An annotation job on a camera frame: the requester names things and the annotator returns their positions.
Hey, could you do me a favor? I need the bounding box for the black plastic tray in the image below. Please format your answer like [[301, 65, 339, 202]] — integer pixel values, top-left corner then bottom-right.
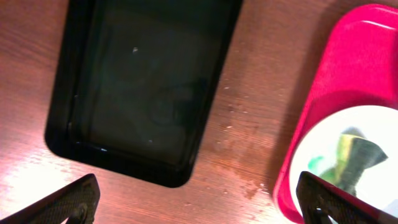
[[44, 0, 242, 188]]

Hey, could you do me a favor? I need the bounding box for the red plastic tray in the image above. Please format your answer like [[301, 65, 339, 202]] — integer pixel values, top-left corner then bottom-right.
[[273, 4, 397, 223]]

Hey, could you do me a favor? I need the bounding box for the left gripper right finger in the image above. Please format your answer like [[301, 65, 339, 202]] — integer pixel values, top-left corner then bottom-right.
[[296, 171, 397, 224]]

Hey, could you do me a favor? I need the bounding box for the light blue plate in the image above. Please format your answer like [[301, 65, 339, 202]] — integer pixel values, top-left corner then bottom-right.
[[289, 105, 397, 217]]

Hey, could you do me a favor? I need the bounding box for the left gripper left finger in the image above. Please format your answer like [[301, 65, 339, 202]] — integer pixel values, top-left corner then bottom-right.
[[1, 174, 100, 224]]

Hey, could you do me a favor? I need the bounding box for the green yellow sponge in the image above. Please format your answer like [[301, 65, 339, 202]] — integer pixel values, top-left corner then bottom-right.
[[320, 127, 388, 196]]

